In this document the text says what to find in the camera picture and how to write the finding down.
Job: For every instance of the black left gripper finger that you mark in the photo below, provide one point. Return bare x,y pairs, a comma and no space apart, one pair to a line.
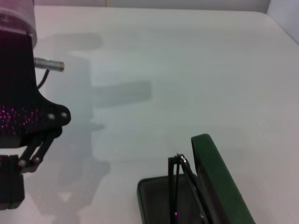
11,182

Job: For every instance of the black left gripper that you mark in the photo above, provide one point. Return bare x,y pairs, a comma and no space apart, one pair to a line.
18,98

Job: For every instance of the black glasses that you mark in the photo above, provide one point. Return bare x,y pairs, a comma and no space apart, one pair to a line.
171,186

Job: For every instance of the green glasses case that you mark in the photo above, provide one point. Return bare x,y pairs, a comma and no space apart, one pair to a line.
217,168

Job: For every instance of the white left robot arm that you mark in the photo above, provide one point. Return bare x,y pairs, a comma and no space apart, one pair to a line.
14,16

